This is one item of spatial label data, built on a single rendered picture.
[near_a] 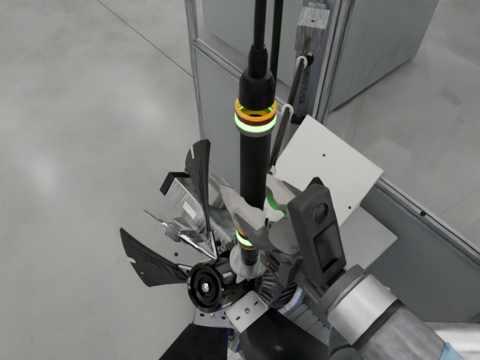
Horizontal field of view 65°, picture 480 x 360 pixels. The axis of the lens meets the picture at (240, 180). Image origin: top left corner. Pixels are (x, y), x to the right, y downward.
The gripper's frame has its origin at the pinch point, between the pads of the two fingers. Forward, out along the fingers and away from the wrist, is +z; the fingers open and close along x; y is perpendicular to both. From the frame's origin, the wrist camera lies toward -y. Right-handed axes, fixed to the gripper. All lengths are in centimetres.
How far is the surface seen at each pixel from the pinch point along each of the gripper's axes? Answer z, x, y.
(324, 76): 40, 70, 39
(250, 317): -4.3, -0.5, 47.9
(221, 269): 6.5, -0.4, 40.1
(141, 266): 30, -13, 62
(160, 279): 25, -10, 65
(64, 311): 90, -51, 166
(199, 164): 27.8, 9.8, 29.7
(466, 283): -34, 70, 81
